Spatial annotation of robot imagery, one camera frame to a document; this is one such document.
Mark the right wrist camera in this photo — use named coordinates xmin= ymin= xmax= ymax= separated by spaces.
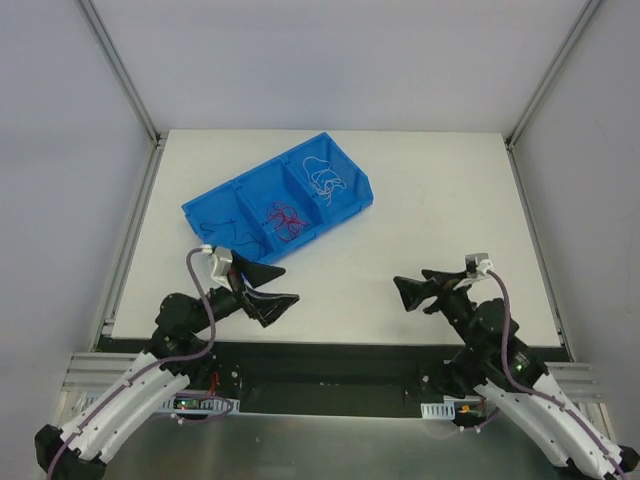
xmin=454 ymin=253 xmax=493 ymax=290

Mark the aluminium frame post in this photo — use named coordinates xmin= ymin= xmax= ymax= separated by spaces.
xmin=505 ymin=0 xmax=605 ymax=151
xmin=75 ymin=0 xmax=162 ymax=147

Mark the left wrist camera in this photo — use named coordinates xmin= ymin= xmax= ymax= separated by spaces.
xmin=201 ymin=244 xmax=233 ymax=290

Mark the silver metal sheet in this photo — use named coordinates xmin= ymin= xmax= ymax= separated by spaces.
xmin=105 ymin=413 xmax=563 ymax=479

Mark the right aluminium frame post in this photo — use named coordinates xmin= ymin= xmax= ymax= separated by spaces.
xmin=505 ymin=0 xmax=605 ymax=151

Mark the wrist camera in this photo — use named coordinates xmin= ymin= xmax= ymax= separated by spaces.
xmin=454 ymin=253 xmax=493 ymax=290
xmin=201 ymin=244 xmax=233 ymax=290

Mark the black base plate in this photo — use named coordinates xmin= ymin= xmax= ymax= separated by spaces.
xmin=181 ymin=341 xmax=460 ymax=418

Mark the dark thin cable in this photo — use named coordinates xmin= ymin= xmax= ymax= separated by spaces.
xmin=198 ymin=217 xmax=266 ymax=259

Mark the right white cable duct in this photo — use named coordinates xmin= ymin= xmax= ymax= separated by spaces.
xmin=420 ymin=402 xmax=456 ymax=421

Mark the left white cable duct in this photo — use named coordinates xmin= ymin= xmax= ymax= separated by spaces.
xmin=156 ymin=395 xmax=240 ymax=415

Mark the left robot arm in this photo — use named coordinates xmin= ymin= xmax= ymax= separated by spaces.
xmin=34 ymin=244 xmax=300 ymax=479

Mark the left aluminium frame post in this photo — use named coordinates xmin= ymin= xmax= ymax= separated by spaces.
xmin=75 ymin=0 xmax=162 ymax=147

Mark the blue plastic divided bin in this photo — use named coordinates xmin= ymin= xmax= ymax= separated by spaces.
xmin=182 ymin=132 xmax=374 ymax=264

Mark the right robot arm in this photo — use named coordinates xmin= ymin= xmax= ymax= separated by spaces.
xmin=393 ymin=266 xmax=639 ymax=479

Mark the white cable duct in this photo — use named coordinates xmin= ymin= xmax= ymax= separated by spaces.
xmin=156 ymin=395 xmax=240 ymax=415
xmin=420 ymin=402 xmax=456 ymax=421

